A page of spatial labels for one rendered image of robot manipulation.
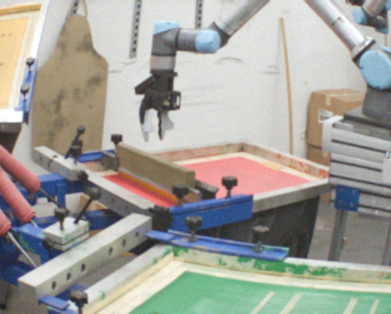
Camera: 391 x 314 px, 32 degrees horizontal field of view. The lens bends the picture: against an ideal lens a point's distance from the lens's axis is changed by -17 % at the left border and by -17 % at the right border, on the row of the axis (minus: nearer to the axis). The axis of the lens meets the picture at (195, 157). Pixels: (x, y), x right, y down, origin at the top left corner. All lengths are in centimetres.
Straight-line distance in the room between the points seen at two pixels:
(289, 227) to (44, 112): 217
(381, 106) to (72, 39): 255
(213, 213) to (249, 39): 317
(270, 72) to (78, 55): 157
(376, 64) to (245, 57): 323
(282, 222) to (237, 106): 282
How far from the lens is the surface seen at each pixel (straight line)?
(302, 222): 248
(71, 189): 214
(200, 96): 497
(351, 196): 227
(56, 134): 435
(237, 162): 272
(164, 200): 226
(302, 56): 556
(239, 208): 215
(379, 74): 200
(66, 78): 434
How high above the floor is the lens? 162
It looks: 14 degrees down
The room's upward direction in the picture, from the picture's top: 3 degrees clockwise
